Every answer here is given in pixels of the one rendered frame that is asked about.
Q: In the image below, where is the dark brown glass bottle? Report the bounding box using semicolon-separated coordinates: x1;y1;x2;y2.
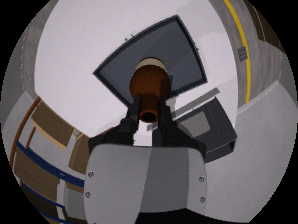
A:
129;57;171;123

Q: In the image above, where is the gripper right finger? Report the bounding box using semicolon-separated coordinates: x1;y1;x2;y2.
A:
158;96;207;159

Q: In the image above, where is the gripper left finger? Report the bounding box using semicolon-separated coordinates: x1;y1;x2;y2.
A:
88;95;140;155

